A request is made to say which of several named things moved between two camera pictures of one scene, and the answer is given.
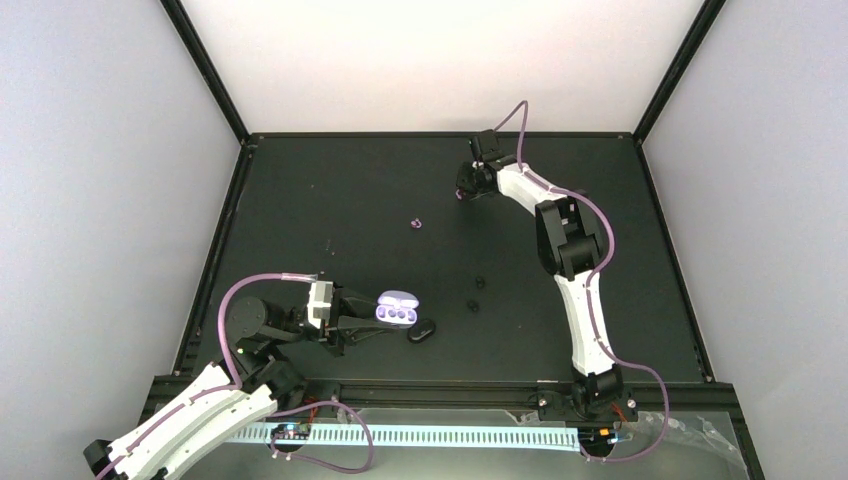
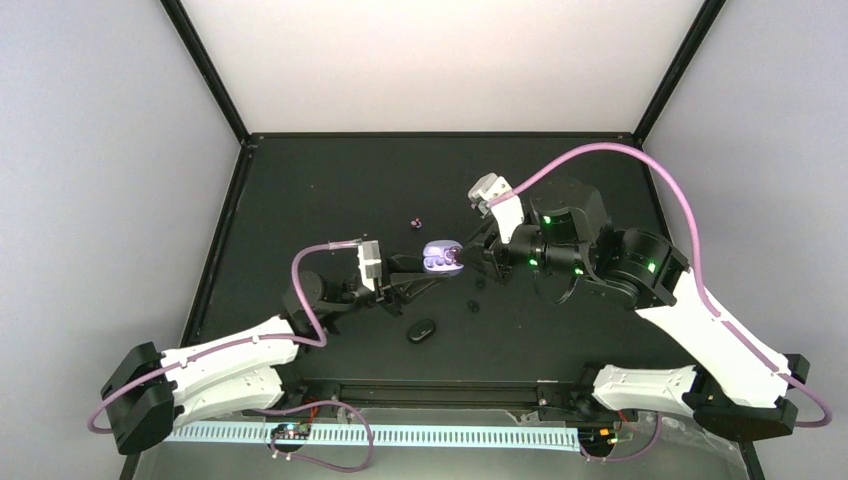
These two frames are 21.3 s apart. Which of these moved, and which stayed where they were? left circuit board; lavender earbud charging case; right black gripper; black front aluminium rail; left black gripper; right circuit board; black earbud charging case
Moved: lavender earbud charging case; right black gripper; left black gripper
Stayed: right circuit board; left circuit board; black earbud charging case; black front aluminium rail
